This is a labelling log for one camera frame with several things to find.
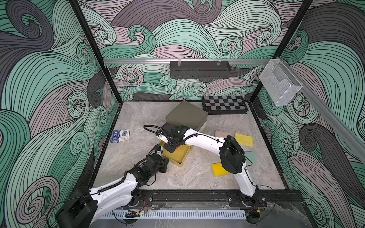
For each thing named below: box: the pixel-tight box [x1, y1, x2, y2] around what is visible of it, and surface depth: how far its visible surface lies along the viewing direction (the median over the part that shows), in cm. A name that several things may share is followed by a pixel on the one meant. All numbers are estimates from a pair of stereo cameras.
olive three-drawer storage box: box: [165, 100, 209, 132], surface depth 91 cm
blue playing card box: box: [110, 130, 121, 143], surface depth 99 cm
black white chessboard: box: [201, 95, 249, 115], surface depth 116 cm
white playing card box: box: [118, 129, 130, 142], surface depth 100 cm
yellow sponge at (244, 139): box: [234, 133, 254, 148], surface depth 98 cm
